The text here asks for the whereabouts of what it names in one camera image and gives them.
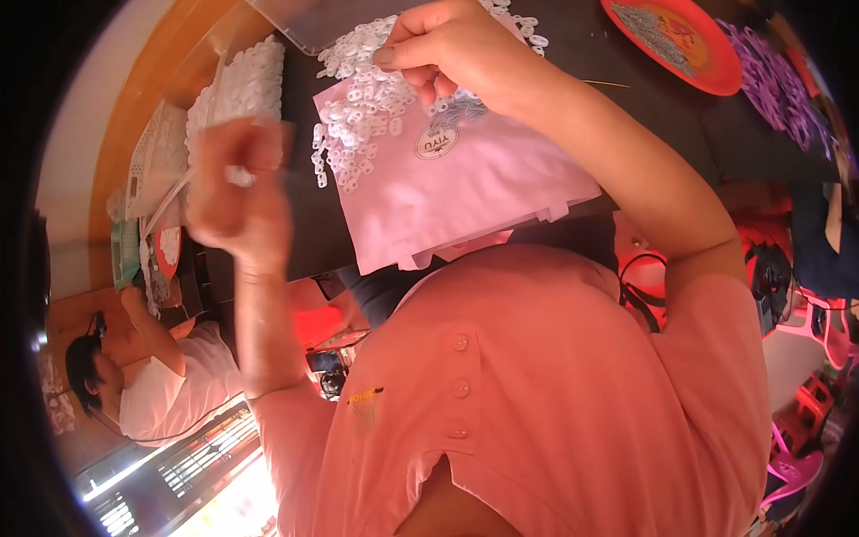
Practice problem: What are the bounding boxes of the person's left hand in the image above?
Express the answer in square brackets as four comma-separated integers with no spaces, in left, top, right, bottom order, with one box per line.
[187,117,296,261]

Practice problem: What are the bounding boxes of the person's right hand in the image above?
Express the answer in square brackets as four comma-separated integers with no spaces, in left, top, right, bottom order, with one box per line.
[372,0,566,114]

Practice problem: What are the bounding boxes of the white perforated basket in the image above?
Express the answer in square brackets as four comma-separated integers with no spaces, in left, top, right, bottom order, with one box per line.
[124,99,190,222]

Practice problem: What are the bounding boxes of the clear sack of white pieces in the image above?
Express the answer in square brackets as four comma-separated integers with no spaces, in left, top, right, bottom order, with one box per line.
[184,34,286,169]

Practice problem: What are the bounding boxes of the small red plate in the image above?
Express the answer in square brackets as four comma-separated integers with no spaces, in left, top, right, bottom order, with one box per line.
[153,227,183,280]

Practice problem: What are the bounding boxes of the pile of white plastic pieces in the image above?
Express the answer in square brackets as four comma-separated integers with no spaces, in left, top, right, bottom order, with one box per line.
[310,0,550,196]

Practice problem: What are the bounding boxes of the green perforated basket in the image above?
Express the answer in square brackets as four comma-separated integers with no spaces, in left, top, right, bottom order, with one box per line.
[109,218,142,291]

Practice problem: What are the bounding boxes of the clear plastic tray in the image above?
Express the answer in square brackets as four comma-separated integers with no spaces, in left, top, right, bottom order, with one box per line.
[245,0,418,56]

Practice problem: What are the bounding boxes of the person's legs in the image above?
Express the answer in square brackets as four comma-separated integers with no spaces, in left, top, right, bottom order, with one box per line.
[336,258,447,330]

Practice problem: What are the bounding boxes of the black device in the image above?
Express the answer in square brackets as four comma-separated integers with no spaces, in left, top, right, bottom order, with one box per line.
[305,349,351,401]

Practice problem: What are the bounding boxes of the heap of grey metal clips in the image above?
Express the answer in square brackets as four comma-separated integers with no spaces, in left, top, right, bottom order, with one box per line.
[426,94,491,132]

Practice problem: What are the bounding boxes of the pink bag with round logo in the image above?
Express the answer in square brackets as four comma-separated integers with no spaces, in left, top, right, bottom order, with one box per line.
[312,13,603,276]

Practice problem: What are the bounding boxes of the metal grille rack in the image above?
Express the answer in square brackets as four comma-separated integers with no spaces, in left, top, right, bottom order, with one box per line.
[77,403,264,537]

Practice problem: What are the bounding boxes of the person's body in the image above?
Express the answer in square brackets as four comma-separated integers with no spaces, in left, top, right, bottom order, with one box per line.
[248,243,773,537]

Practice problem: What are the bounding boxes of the grey metal parts on plate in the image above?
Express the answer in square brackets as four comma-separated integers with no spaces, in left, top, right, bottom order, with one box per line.
[609,2,696,78]

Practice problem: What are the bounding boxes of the large red plate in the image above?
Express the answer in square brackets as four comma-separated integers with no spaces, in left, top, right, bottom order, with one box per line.
[599,0,743,97]

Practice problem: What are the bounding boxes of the pile of purple plastic pieces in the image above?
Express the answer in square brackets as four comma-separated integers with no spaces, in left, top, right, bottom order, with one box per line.
[714,19,840,159]

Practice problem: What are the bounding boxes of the black bag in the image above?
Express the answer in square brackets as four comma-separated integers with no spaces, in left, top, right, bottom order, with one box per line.
[745,242,797,337]

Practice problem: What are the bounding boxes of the pink plastic chair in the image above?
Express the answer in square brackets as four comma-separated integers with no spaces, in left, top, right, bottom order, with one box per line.
[797,289,855,371]
[760,423,825,512]

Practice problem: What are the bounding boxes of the red plastic stool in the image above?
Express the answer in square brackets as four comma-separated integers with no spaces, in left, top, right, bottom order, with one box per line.
[772,372,837,457]

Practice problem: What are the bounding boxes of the black cable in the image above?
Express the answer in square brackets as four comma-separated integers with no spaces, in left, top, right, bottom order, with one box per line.
[617,251,669,334]

